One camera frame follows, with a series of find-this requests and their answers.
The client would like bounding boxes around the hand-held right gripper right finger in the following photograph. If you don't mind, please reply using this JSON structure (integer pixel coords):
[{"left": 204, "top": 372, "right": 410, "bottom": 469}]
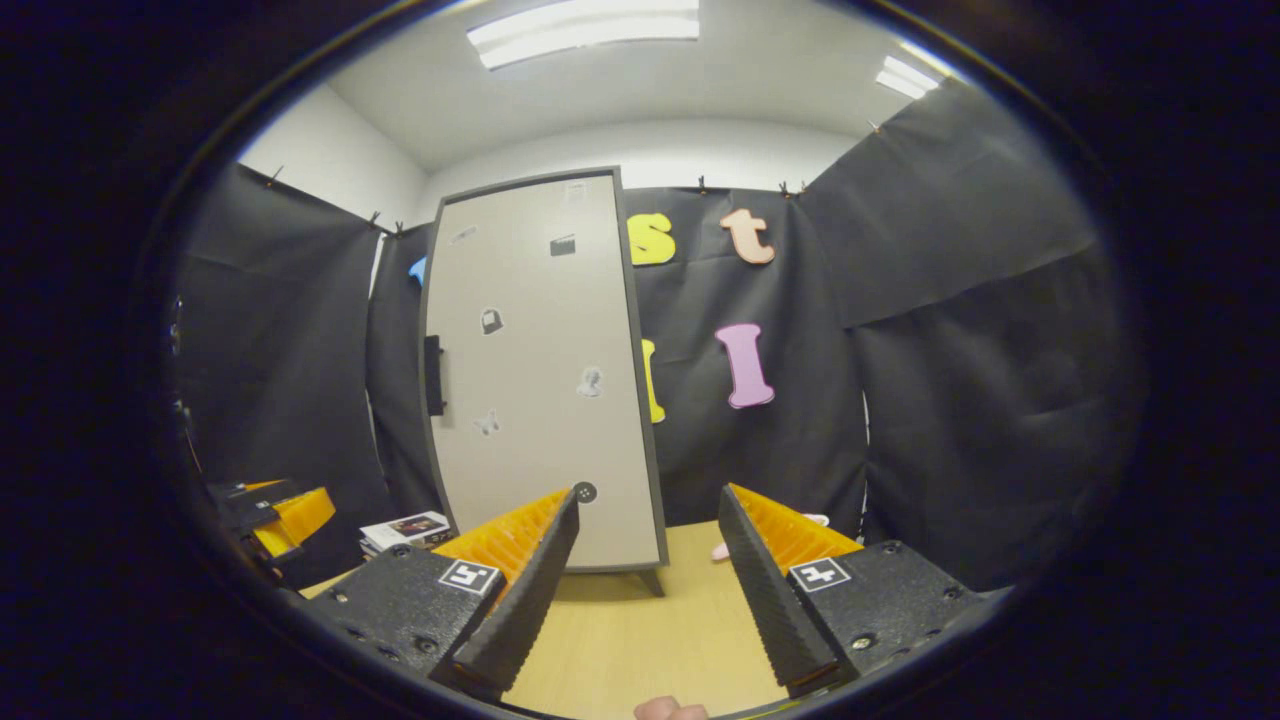
[{"left": 718, "top": 483, "right": 991, "bottom": 699}]

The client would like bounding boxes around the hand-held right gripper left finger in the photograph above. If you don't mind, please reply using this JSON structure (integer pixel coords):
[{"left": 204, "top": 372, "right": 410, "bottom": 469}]
[{"left": 305, "top": 487, "right": 581, "bottom": 701}]

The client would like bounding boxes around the black door handle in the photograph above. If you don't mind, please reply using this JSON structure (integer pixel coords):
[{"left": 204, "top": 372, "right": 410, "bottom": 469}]
[{"left": 423, "top": 335, "right": 446, "bottom": 417}]

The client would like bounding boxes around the grey cabinet door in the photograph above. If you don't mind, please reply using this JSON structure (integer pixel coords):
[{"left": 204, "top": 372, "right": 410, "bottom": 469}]
[{"left": 418, "top": 166, "right": 669, "bottom": 573}]

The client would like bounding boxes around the pink starfish plush toy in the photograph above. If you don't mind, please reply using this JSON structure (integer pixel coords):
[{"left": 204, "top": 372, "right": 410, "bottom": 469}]
[{"left": 712, "top": 513, "right": 831, "bottom": 561}]

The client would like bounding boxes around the white book dark picture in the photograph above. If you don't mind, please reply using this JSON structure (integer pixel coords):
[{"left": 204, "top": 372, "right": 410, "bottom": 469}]
[{"left": 358, "top": 511, "right": 453, "bottom": 551}]

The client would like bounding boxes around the black backdrop cloth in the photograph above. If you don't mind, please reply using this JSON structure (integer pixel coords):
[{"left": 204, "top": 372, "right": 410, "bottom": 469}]
[{"left": 175, "top": 78, "right": 1146, "bottom": 593}]

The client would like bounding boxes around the small ceiling light panel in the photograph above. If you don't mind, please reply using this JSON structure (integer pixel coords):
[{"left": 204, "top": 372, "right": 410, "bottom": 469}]
[{"left": 876, "top": 55, "right": 943, "bottom": 101}]

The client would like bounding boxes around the long ceiling light panel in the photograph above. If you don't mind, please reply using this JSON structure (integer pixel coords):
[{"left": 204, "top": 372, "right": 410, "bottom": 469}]
[{"left": 466, "top": 0, "right": 701, "bottom": 71}]

